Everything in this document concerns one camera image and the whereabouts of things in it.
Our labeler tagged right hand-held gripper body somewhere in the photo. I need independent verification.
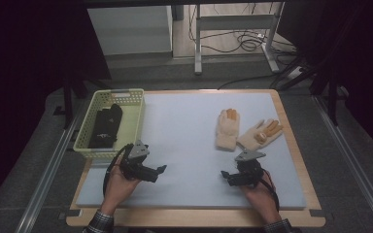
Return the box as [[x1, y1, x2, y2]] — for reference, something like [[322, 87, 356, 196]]
[[234, 149, 267, 187]]

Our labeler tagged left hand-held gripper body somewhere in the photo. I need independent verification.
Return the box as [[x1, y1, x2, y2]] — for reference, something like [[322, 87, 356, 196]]
[[120, 139, 159, 181]]

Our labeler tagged pale green plastic basket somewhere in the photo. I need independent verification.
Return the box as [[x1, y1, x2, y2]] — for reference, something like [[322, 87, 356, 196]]
[[73, 88, 146, 160]]

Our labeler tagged person's left hand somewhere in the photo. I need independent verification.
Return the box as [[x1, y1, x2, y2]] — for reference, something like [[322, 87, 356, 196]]
[[100, 163, 142, 216]]

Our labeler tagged person's right hand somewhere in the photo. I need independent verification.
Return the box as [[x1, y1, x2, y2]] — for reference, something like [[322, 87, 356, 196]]
[[239, 171, 282, 224]]

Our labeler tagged cream glove with orange fingertips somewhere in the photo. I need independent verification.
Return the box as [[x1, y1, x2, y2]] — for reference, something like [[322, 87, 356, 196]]
[[236, 118, 285, 153], [216, 108, 241, 152]]

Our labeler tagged white foam mat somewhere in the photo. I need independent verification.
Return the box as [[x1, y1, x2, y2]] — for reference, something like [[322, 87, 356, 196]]
[[76, 91, 307, 210]]

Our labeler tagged white power strip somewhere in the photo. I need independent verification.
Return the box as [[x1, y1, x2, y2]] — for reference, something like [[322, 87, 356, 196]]
[[286, 66, 304, 81]]

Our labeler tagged black tripod stand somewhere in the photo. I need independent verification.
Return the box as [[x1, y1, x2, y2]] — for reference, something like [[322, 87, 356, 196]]
[[271, 54, 351, 127]]

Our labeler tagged white cabinet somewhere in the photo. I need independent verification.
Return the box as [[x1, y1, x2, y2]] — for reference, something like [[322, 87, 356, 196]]
[[86, 5, 174, 56]]

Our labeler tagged dark curtain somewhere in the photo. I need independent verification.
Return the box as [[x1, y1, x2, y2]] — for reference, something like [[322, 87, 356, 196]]
[[277, 0, 373, 159], [0, 0, 112, 215]]

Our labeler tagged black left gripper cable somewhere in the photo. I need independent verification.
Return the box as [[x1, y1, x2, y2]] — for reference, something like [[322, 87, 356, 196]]
[[102, 144, 132, 197]]

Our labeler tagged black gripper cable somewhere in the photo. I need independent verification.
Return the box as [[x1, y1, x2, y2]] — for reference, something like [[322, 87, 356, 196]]
[[102, 144, 132, 197], [260, 169, 281, 212]]

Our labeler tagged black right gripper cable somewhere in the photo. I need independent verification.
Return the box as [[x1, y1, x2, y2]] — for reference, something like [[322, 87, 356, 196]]
[[260, 169, 281, 212]]

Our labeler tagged aluminium rail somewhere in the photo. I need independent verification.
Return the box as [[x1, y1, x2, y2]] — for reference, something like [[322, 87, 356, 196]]
[[14, 96, 88, 233], [313, 95, 373, 233]]

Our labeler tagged long black floor cable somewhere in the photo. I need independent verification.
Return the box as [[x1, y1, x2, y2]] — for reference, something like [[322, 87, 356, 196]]
[[218, 73, 281, 90]]

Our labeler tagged tangle of black floor cables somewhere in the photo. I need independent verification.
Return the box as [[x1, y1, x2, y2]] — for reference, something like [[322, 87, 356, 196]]
[[188, 3, 297, 54]]

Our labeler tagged grey metal desk frame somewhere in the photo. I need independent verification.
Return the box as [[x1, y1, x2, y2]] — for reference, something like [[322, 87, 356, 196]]
[[193, 2, 286, 76]]

